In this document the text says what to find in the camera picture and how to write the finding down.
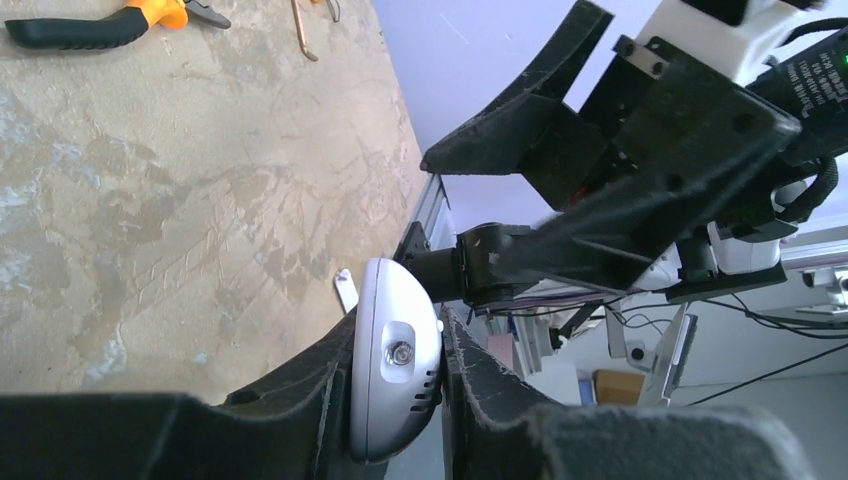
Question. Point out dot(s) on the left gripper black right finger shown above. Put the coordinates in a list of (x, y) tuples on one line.
[(496, 426)]

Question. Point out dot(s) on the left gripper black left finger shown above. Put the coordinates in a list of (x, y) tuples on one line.
[(290, 424)]

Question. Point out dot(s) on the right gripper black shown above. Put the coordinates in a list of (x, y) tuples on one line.
[(662, 144)]

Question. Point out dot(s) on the silver battery cover plate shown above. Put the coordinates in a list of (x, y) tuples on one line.
[(346, 290)]

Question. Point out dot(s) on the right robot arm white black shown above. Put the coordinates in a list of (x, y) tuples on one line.
[(806, 75)]

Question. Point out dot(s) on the aluminium rail frame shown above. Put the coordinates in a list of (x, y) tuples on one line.
[(433, 212)]

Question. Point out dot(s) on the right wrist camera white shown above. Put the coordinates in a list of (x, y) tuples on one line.
[(732, 37)]

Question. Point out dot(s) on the orange handled pliers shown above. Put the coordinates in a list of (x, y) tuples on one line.
[(122, 27)]

